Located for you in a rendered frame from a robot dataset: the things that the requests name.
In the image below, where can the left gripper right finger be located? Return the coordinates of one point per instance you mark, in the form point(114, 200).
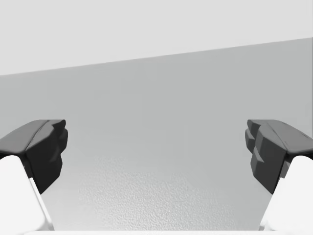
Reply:
point(274, 156)

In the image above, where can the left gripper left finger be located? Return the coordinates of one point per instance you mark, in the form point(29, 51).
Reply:
point(36, 156)

